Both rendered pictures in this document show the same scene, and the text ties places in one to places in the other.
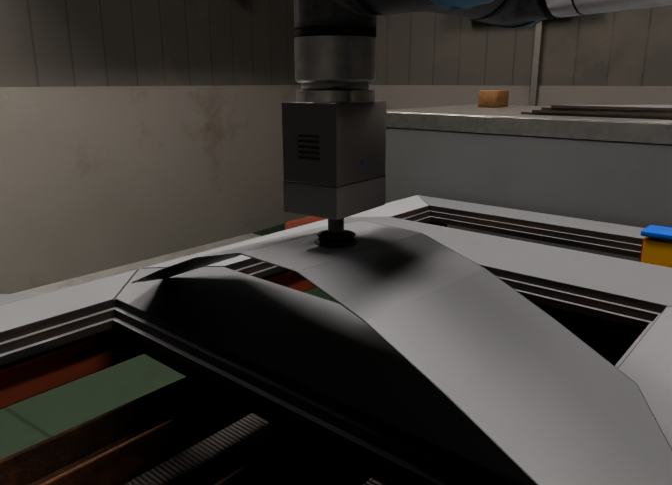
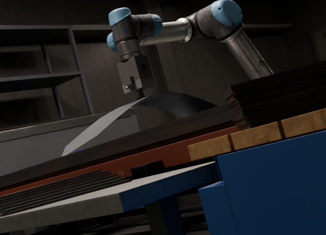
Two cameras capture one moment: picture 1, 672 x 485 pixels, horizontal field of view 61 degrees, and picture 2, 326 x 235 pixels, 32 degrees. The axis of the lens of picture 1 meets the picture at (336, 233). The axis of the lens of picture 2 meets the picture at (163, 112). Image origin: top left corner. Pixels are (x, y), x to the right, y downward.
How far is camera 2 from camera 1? 191 cm
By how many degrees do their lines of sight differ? 86
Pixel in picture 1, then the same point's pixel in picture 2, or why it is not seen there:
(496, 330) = (182, 106)
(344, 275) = (168, 95)
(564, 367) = (189, 112)
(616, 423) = not seen: hidden behind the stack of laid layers
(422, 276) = (163, 101)
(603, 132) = (15, 134)
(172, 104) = not seen: outside the picture
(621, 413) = not seen: hidden behind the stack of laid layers
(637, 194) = (37, 158)
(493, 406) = (206, 105)
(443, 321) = (182, 101)
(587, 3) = (146, 42)
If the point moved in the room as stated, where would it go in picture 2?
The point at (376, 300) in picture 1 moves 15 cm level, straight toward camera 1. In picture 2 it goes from (178, 96) to (222, 84)
